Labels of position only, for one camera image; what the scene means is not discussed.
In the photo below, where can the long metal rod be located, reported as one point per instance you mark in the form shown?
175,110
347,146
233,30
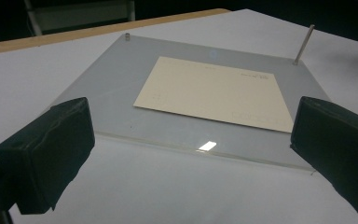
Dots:
303,45

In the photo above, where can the short metal screw stud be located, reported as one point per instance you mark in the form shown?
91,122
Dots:
127,37

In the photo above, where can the white board sheet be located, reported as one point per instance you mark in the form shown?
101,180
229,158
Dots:
167,193

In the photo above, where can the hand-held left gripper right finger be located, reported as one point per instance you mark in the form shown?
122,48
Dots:
335,146

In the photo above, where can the cream picture postcard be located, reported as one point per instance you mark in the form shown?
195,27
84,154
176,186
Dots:
211,93

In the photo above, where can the clear acrylic frame panel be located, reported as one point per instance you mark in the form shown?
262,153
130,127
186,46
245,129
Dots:
115,102

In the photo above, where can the wooden table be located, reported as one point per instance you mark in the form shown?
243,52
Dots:
74,34

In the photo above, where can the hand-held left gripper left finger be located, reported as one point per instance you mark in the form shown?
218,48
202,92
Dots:
48,155

